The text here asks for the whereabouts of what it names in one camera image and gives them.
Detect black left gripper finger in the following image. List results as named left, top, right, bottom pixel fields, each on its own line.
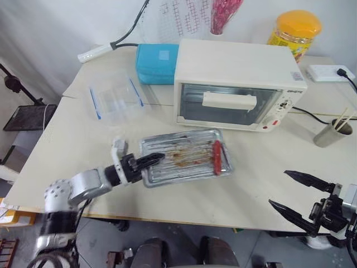
left=137, top=159, right=163, bottom=172
left=135, top=152, right=166, bottom=165

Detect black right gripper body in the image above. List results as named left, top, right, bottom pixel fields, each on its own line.
left=308, top=183, right=353, bottom=238

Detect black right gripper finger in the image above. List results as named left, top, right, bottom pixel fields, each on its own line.
left=268, top=199, right=322, bottom=236
left=283, top=170, right=336, bottom=194

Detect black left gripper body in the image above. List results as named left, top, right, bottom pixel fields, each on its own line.
left=120, top=154, right=146, bottom=184

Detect silver ribbed baking tray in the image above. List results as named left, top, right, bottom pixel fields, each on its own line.
left=138, top=128, right=234, bottom=189

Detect red sausage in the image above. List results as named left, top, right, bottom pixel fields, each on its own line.
left=212, top=140, right=224, bottom=176

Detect cream white toaster oven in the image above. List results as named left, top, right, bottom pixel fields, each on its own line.
left=173, top=38, right=308, bottom=133

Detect white rounded plastic object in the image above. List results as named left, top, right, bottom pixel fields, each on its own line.
left=306, top=235, right=333, bottom=251

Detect metal cup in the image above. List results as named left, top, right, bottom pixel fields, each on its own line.
left=312, top=118, right=353, bottom=148

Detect wooden chopsticks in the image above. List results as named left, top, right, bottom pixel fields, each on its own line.
left=334, top=107, right=357, bottom=131

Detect clear plastic box blue clips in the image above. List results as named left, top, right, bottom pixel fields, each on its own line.
left=89, top=70, right=146, bottom=127

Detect dark rounded shape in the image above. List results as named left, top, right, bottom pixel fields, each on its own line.
left=130, top=237, right=169, bottom=268
left=199, top=235, right=241, bottom=268

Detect blue fabric pouch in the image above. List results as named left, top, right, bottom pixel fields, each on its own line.
left=135, top=43, right=180, bottom=85

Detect white power strip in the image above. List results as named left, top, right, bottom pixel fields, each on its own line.
left=307, top=64, right=356, bottom=83

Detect black mesh shelf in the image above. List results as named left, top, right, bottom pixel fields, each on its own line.
left=2, top=104, right=58, bottom=132

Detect white bar-shaped device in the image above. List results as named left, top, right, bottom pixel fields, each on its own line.
left=77, top=42, right=117, bottom=64

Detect yellow box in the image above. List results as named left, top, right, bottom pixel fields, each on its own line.
left=0, top=197, right=37, bottom=227

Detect yellow-lidded plastic jar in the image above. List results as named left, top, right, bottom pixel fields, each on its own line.
left=267, top=9, right=322, bottom=65

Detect red wooden rack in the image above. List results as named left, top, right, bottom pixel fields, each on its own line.
left=0, top=238, right=20, bottom=268

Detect pink dried flower bunch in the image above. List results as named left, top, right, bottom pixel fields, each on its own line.
left=209, top=0, right=244, bottom=36

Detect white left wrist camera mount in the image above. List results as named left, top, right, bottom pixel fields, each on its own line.
left=110, top=137, right=131, bottom=186

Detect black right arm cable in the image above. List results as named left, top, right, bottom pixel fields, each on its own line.
left=344, top=223, right=357, bottom=268

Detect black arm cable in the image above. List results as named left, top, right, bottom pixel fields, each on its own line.
left=26, top=199, right=93, bottom=268
left=344, top=223, right=357, bottom=268

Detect black oven power cable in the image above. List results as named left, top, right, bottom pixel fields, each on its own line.
left=291, top=106, right=357, bottom=125

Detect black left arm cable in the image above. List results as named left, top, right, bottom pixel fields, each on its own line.
left=26, top=199, right=93, bottom=268

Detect glass oven door with handle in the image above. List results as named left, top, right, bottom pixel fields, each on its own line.
left=176, top=82, right=284, bottom=126

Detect black plug with cable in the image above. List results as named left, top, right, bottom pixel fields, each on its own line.
left=335, top=68, right=357, bottom=93

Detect black cable of white device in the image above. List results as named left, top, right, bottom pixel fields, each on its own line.
left=110, top=0, right=152, bottom=50

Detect white wire grid rack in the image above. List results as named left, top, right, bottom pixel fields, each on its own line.
left=158, top=0, right=213, bottom=43

